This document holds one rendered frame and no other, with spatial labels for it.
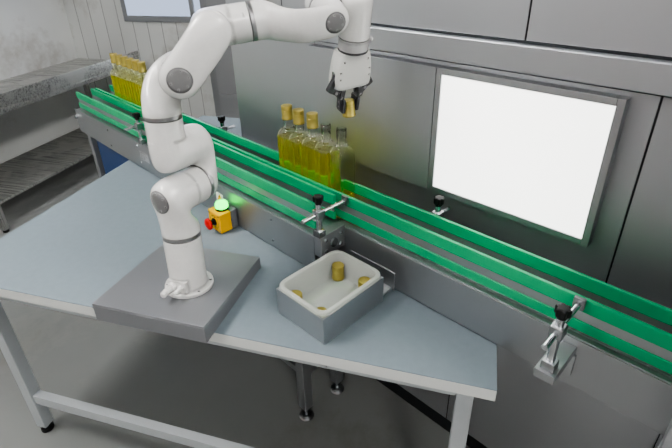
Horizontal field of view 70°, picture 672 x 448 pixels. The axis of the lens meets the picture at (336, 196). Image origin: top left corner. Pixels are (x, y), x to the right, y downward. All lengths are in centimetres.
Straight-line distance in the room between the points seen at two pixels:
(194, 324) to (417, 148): 73
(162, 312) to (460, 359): 72
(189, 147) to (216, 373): 126
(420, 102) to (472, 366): 66
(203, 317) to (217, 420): 88
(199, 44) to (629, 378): 106
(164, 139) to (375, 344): 68
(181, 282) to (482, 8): 98
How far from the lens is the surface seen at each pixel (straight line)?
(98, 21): 488
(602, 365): 113
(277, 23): 108
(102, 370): 240
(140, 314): 130
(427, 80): 127
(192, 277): 129
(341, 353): 117
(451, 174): 130
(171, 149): 114
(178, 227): 121
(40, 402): 213
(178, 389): 220
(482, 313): 120
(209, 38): 103
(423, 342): 121
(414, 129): 133
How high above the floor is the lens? 160
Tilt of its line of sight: 28 degrees down
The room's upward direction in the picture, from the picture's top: 1 degrees counter-clockwise
